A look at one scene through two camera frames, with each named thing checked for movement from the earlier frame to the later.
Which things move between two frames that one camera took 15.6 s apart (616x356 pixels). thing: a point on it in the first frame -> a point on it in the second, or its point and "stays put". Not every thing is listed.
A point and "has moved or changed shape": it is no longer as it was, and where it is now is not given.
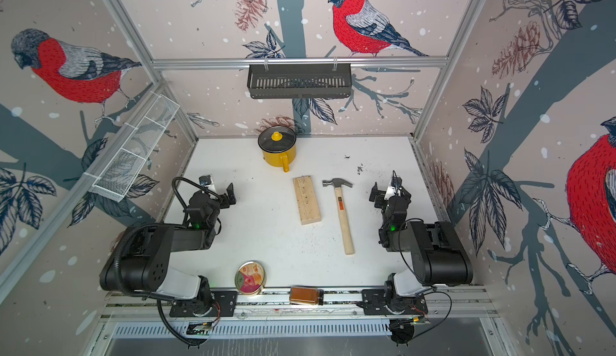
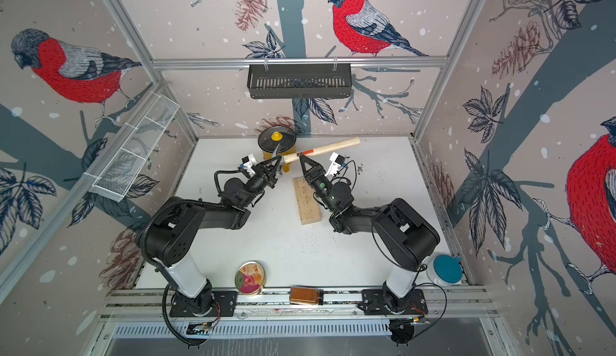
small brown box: [306, 295] stays put
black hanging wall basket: [299, 81] stays put
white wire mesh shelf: [116, 176] stays put
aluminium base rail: [443, 303] stays put
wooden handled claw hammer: [338, 184] has moved or changed shape
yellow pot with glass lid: [278, 146] stays put
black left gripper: [224, 203] -> [268, 173]
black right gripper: [380, 203] -> [314, 178]
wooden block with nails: [306, 200] stays put
